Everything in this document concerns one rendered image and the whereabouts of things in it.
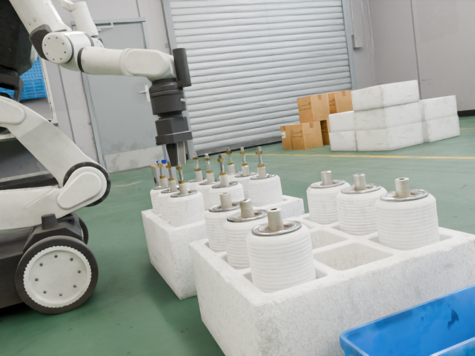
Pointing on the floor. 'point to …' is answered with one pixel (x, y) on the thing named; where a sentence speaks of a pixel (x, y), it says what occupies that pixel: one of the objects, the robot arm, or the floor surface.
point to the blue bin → (419, 330)
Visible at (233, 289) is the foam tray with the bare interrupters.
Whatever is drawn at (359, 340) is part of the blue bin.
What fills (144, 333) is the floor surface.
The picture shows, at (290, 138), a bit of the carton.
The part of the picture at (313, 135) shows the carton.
